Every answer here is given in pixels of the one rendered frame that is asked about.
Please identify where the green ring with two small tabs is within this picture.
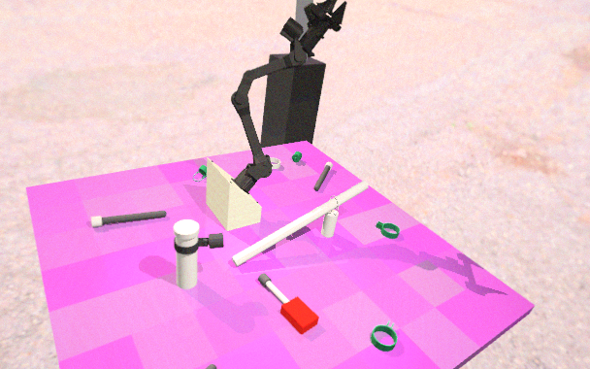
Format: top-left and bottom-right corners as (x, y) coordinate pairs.
(371, 322), (397, 352)
(376, 221), (400, 239)

